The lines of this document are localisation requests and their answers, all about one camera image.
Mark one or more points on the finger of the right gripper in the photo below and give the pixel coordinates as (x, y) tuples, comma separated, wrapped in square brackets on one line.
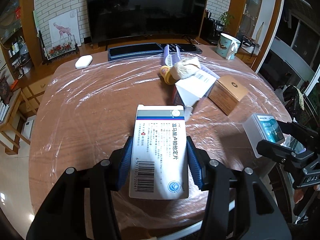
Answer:
[(304, 135), (275, 151)]

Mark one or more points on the white oval mouse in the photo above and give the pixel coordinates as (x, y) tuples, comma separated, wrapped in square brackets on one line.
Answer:
[(83, 61)]

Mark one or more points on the black coffee machine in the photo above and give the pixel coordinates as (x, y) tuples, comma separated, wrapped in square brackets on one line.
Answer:
[(211, 29)]

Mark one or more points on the white tissue ball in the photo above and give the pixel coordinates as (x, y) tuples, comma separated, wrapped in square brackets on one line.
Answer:
[(185, 68)]

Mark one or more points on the brown cardboard box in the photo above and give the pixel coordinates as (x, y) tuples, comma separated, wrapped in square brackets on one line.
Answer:
[(226, 93)]

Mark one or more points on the red flower glass frame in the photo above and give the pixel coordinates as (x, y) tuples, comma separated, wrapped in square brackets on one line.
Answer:
[(59, 49)]

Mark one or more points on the green potted plant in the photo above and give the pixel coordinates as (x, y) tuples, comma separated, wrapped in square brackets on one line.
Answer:
[(225, 19)]

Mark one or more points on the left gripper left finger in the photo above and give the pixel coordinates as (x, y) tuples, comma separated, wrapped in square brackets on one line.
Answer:
[(62, 213)]

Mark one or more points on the black flat screen television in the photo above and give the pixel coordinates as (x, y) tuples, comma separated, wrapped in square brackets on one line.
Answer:
[(115, 19)]

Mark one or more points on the white medicine box barcode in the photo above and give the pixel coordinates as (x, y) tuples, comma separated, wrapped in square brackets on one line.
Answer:
[(159, 163)]

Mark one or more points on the wooden side shelf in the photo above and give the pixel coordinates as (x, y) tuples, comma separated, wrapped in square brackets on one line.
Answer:
[(10, 145)]

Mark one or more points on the black smartphone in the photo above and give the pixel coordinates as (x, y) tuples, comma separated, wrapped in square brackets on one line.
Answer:
[(183, 47)]

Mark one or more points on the small clear blue box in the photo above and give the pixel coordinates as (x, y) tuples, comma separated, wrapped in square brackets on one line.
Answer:
[(260, 127)]

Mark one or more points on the giraffe picture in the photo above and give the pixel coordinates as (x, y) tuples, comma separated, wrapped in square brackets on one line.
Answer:
[(65, 26)]

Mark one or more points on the person's right hand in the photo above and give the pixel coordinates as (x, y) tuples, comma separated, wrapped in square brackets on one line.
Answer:
[(299, 193)]

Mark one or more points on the purple hair roller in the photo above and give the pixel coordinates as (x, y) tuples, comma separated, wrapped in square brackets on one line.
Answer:
[(171, 55)]

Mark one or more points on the dark blue tablet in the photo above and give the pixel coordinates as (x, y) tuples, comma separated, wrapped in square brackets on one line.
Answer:
[(134, 50)]

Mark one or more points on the yellow plastic cup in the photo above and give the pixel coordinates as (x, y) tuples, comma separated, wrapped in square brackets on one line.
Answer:
[(167, 76)]

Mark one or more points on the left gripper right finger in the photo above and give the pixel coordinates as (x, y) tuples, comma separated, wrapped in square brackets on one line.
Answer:
[(238, 205)]

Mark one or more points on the blue white medicine box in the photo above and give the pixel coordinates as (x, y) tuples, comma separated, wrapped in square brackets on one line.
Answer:
[(191, 91)]

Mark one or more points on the teal patterned ceramic mug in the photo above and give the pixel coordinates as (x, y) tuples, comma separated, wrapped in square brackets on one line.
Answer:
[(227, 46)]

